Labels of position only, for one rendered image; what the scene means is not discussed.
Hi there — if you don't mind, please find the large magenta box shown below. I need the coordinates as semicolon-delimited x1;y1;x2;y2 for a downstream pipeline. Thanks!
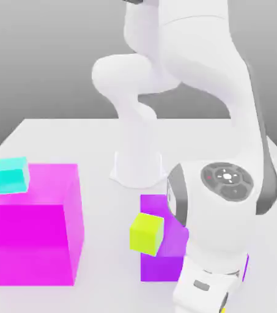
0;163;85;287

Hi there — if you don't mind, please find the large purple box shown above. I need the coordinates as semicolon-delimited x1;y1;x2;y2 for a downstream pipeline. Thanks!
139;194;249;282

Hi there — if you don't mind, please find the small cyan cube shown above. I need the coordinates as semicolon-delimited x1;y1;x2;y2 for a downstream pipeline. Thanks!
0;156;31;196

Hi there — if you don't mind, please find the small yellow-green cube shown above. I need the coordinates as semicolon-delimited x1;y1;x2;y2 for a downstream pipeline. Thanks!
129;212;165;257

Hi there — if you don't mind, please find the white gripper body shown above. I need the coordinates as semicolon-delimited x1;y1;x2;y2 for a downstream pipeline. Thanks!
218;274;241;313

